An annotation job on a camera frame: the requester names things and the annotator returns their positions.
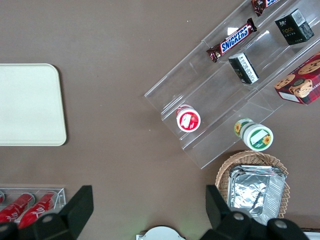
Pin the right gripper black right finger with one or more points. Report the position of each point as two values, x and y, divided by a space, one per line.
222 220

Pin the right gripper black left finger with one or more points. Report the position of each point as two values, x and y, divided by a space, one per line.
72 212

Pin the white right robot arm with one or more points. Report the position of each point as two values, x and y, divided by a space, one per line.
161 233

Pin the light wicker basket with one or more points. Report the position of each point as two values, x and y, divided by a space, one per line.
250 157

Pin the cream rectangular plastic tray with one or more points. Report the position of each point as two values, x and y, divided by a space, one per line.
27 105

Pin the clear acrylic bottle rack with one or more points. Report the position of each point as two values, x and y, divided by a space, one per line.
61 197

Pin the red cola bottle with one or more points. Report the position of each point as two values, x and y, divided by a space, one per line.
37 210
12 212

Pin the stack of aluminium foil trays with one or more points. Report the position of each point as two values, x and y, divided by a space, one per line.
252 192

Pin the green lid sunflower cup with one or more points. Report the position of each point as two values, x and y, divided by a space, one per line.
257 137

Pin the white snack bin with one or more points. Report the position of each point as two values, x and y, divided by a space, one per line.
315 236

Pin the red lid yogurt cup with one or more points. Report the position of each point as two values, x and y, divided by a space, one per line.
188 121

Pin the clear acrylic stepped display stand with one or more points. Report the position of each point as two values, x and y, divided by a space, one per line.
220 100

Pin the small black carton box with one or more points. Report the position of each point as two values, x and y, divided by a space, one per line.
293 27
243 68

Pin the red plaid cookie box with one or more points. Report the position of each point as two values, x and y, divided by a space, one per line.
302 82

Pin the Snickers chocolate bar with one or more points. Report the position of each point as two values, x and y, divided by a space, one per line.
261 5
233 40

